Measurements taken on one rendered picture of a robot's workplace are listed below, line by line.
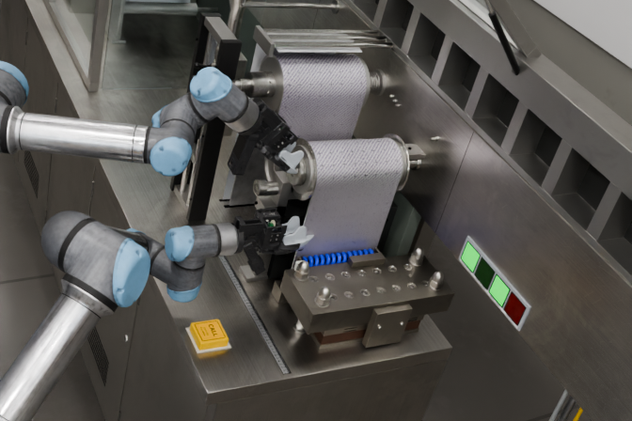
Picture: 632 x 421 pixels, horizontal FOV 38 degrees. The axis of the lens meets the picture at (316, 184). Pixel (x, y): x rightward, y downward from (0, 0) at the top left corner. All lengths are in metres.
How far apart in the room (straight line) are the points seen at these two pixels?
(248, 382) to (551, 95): 0.90
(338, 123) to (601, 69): 1.70
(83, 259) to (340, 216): 0.72
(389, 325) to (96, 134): 0.85
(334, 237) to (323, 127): 0.29
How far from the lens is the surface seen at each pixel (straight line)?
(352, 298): 2.20
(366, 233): 2.32
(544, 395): 3.80
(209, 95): 1.90
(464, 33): 2.19
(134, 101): 3.01
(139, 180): 2.64
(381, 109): 2.48
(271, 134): 2.03
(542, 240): 2.01
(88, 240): 1.78
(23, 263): 3.72
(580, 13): 3.93
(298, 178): 2.15
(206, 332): 2.17
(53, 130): 1.88
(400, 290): 2.27
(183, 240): 2.06
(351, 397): 2.32
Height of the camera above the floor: 2.40
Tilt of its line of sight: 32 degrees down
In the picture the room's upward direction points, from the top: 16 degrees clockwise
